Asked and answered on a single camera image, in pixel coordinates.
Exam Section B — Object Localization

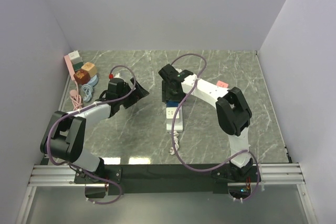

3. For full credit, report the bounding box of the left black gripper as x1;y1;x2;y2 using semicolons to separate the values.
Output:
118;78;149;109

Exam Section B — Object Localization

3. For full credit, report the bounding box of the blue cube plug adapter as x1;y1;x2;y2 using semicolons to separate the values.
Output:
166;101;179;108

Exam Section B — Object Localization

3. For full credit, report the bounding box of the white power strip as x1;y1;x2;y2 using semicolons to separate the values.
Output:
166;108;184;133

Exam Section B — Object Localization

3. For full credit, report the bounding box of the pink cube plug adapter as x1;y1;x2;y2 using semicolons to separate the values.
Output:
216;81;228;88

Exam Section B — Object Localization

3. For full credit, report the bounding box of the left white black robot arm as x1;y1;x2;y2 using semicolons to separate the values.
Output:
40;78;149;183

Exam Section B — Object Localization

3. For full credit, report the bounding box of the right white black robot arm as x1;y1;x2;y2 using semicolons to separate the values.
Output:
161;70;253;182

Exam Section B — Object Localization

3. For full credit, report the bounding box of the white cube plug adapter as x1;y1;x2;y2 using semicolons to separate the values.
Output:
166;107;181;120

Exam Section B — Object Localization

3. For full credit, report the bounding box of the light blue round adapter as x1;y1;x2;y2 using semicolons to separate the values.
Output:
87;74;99;87

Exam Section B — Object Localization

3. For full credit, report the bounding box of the tan wooden cube adapter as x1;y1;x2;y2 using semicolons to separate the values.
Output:
81;62;97;78

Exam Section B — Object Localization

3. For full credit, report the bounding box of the brown wooden cube adapter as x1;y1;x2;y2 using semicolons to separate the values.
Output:
73;69;91;85

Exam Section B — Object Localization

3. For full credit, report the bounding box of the dark green cube adapter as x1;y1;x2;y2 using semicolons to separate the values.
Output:
72;61;83;72

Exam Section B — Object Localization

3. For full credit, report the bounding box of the pink power strip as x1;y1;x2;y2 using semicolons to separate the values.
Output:
64;55;75;81

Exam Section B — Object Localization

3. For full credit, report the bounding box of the white cube adapter on pink strip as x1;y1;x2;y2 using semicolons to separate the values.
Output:
68;50;82;65

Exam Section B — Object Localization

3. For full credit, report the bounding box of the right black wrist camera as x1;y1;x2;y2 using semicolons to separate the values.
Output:
159;64;193;83

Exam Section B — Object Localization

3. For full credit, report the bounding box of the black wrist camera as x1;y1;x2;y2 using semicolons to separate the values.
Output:
106;78;127;100
159;64;193;83

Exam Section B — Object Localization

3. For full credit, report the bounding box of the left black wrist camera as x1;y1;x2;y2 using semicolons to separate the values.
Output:
106;78;127;100

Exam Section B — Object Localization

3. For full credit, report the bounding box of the light blue bundled cord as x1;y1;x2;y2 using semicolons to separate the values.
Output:
80;83;96;101

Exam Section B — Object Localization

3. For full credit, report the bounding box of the white bundled power cord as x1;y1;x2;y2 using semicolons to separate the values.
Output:
169;131;182;156

